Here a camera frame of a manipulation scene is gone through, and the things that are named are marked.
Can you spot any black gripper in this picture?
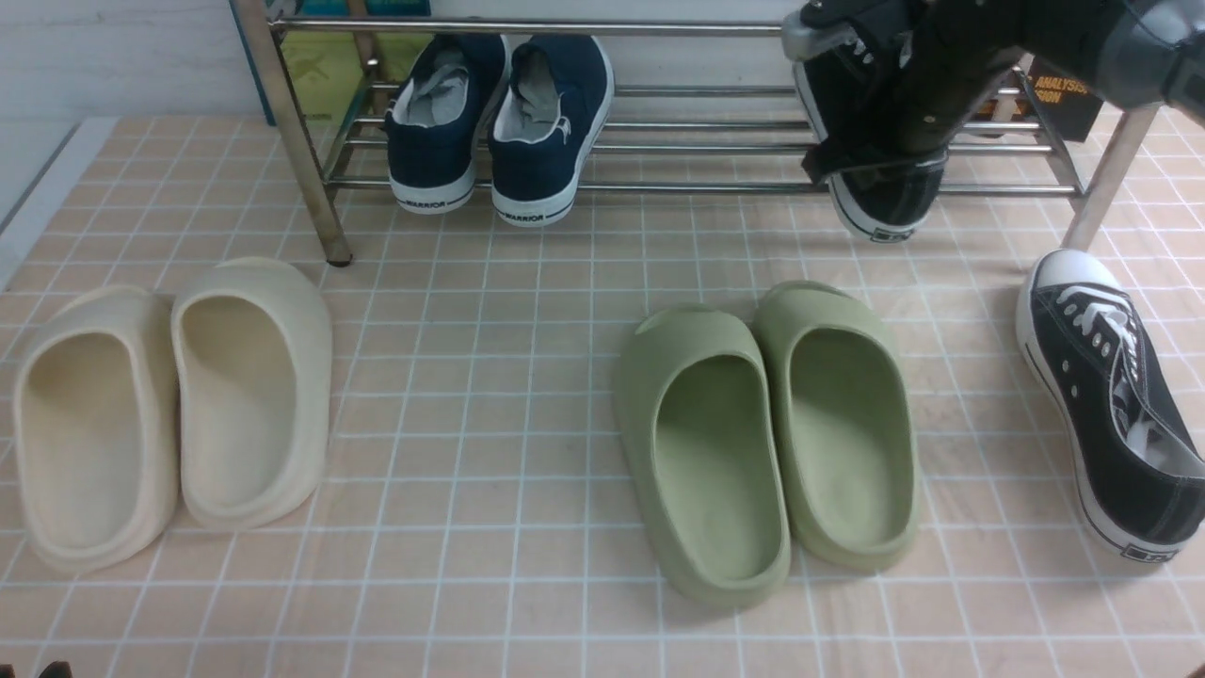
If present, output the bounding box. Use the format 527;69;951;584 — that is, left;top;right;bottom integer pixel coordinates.
780;1;1021;185

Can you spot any black canvas sneaker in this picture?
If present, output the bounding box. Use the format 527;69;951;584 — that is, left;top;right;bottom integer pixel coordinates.
1016;249;1204;565
795;40;948;243

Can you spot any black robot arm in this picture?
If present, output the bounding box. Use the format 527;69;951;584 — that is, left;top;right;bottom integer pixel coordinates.
780;1;1203;182

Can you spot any silver metal shoe rack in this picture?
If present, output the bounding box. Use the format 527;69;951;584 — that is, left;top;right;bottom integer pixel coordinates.
229;1;1203;267

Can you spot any black book orange text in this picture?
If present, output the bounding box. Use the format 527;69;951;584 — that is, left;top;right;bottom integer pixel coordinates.
1027;57;1103;142

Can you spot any right navy canvas sneaker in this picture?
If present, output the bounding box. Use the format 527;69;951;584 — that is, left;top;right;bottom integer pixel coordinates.
488;34;616;228

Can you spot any navy canvas sneaker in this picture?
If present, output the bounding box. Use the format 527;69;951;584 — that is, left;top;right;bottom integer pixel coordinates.
383;34;509;216
488;34;616;228

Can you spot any left green foam slipper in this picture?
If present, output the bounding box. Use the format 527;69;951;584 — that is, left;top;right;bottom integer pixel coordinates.
611;303;790;608

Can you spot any green foam slipper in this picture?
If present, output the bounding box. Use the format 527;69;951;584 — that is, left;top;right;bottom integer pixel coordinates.
611;303;790;608
752;282;921;572

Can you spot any right green foam slipper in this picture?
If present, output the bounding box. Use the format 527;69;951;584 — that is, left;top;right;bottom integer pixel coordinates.
752;282;921;572

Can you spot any left navy canvas sneaker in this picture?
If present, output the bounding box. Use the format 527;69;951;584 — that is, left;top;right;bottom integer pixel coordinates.
383;34;509;216

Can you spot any yellow green box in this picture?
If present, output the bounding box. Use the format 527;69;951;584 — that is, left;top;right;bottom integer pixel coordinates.
282;33;430;124

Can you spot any right cream foam slipper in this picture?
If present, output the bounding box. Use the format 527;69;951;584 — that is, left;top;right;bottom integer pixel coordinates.
169;257;334;532

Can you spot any cream foam slipper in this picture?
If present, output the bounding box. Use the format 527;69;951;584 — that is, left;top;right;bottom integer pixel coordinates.
13;284;180;574
169;257;334;532

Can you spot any left cream foam slipper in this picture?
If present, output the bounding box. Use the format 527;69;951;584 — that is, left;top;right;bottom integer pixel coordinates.
13;284;180;574

